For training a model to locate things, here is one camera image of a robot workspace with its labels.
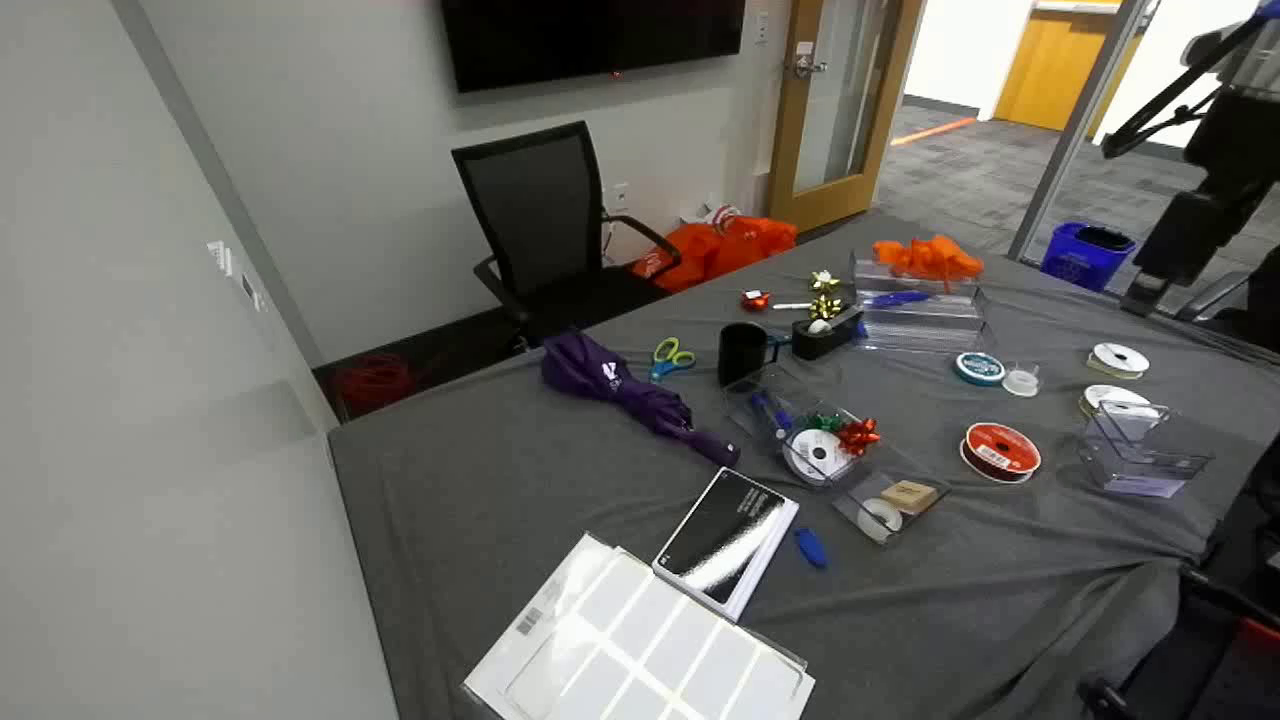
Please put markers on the purple folded umbrella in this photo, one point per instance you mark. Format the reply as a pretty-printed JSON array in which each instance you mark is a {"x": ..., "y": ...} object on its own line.
[{"x": 600, "y": 375}]

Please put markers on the white ribbon spool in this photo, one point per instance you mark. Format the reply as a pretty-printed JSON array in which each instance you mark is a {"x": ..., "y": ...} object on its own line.
[
  {"x": 1119, "y": 356},
  {"x": 1109, "y": 398}
]

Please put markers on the wooden glass door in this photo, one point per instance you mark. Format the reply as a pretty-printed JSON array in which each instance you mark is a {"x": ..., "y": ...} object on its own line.
[{"x": 786, "y": 161}]

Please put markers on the gold gift bow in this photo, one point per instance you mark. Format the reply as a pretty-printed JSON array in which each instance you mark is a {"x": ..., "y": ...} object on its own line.
[{"x": 826, "y": 311}]

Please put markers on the black phone box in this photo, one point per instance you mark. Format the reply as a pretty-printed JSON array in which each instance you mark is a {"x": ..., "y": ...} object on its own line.
[{"x": 722, "y": 533}]

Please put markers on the gray table cloth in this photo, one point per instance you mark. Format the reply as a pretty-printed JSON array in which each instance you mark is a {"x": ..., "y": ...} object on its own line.
[{"x": 533, "y": 495}]

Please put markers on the small white tape roll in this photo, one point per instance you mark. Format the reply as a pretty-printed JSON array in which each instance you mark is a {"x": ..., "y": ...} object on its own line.
[{"x": 1022, "y": 381}]

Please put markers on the blue ribbon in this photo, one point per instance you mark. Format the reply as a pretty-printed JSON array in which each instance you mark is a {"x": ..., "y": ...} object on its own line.
[{"x": 899, "y": 302}]

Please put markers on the yellow wooden door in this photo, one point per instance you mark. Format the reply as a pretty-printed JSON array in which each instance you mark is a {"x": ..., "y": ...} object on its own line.
[{"x": 1053, "y": 65}]

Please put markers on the white ribbon roll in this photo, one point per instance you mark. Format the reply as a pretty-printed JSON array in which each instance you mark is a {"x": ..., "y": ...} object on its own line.
[{"x": 816, "y": 459}]

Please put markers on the black mesh office chair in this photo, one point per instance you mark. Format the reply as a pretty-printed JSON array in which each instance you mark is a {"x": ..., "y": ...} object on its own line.
[{"x": 540, "y": 215}]

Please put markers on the clear acrylic holder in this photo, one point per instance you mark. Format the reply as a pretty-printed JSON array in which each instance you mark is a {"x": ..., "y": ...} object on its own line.
[{"x": 934, "y": 326}]

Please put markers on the red gift bow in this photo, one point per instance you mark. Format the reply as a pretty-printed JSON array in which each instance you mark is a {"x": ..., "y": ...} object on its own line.
[{"x": 863, "y": 435}]

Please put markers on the blue green scissors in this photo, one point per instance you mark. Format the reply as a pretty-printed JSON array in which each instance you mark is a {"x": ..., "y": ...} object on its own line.
[{"x": 670, "y": 356}]

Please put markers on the teal ribbon spool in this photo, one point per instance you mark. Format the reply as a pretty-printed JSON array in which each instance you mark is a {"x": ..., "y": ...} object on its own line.
[{"x": 980, "y": 366}]

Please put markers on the orange bag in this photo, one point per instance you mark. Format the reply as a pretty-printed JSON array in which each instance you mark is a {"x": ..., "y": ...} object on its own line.
[{"x": 722, "y": 246}]

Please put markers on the white label sheet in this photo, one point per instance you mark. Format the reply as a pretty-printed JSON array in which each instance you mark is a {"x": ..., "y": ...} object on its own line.
[{"x": 625, "y": 646}]

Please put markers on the clear tray with bows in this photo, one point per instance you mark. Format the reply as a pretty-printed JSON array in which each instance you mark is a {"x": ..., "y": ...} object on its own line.
[{"x": 764, "y": 435}]

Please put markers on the clear plastic box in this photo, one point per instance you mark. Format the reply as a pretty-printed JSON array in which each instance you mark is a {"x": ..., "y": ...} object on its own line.
[{"x": 1140, "y": 463}]

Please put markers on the orange cloth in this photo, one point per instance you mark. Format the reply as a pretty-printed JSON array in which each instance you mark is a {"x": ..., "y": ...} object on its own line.
[{"x": 927, "y": 259}]

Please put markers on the orange ribbon spool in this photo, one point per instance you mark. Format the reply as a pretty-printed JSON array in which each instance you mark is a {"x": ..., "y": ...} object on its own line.
[{"x": 1001, "y": 454}]

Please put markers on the blue marker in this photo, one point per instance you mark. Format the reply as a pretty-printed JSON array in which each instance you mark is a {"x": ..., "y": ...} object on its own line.
[{"x": 809, "y": 545}]

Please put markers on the small red bow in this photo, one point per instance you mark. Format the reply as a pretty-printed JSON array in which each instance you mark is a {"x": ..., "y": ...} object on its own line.
[{"x": 756, "y": 302}]

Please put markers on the small clear box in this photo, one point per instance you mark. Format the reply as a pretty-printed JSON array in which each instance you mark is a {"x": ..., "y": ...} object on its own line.
[{"x": 891, "y": 505}]

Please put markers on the blue recycling bin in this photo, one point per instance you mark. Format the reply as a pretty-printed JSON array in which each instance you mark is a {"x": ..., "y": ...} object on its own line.
[{"x": 1085, "y": 253}]

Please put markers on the black cup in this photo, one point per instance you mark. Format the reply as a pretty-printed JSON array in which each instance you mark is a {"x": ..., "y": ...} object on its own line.
[{"x": 742, "y": 356}]

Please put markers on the blue pen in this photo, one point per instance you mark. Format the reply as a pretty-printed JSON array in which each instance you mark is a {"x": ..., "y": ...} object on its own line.
[{"x": 769, "y": 408}]

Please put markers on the black wall television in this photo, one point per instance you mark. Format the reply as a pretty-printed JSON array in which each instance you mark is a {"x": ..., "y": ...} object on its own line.
[{"x": 586, "y": 39}]

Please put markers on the white wall switch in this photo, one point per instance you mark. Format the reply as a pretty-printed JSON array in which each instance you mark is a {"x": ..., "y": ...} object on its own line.
[{"x": 224, "y": 259}]

